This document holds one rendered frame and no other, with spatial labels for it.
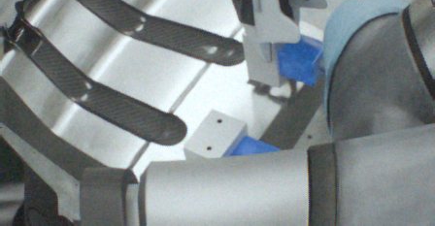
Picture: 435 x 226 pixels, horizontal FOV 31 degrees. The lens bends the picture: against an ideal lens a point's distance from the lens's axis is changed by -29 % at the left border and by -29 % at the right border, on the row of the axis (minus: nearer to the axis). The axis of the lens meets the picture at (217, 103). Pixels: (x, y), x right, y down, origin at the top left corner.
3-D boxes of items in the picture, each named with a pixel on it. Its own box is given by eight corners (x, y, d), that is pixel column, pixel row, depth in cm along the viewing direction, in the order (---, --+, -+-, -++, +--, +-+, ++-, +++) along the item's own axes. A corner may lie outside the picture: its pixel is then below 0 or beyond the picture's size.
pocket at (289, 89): (310, 88, 104) (309, 64, 102) (286, 124, 102) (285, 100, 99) (274, 72, 106) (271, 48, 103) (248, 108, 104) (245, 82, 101)
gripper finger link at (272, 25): (295, 86, 91) (291, -2, 87) (239, 69, 94) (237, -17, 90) (310, 75, 94) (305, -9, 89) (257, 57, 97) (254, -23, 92)
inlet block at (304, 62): (371, 87, 96) (368, 48, 93) (354, 115, 93) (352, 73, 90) (273, 49, 103) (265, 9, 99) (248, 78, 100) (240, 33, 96)
